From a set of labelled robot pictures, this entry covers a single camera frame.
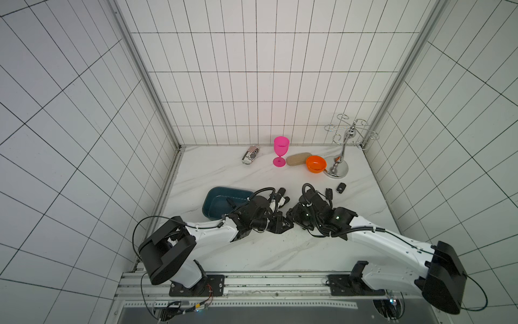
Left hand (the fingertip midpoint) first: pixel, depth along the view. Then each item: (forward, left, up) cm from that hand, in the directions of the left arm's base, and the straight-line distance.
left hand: (287, 228), depth 78 cm
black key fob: (+24, -30, -8) cm, 40 cm away
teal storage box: (+16, +33, -11) cm, 38 cm away
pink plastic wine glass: (+41, 0, +6) cm, 42 cm away
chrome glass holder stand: (+37, -32, +20) cm, 53 cm away
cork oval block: (+42, -10, -6) cm, 44 cm away
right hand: (+6, 0, +3) cm, 7 cm away
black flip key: (+21, -23, -8) cm, 32 cm away
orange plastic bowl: (+38, -19, -6) cm, 43 cm away
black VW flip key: (+23, 0, -9) cm, 24 cm away
